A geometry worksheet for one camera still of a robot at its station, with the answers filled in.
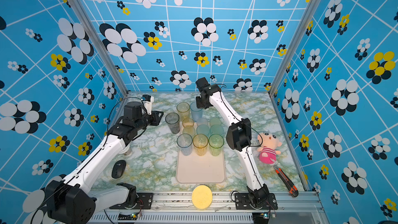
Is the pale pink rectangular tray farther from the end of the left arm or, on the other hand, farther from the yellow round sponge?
the end of the left arm

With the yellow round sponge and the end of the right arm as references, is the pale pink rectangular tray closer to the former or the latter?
the yellow round sponge

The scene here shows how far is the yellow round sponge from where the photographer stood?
0.72 meters

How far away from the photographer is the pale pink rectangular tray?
82cm

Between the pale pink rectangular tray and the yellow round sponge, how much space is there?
0.04 metres
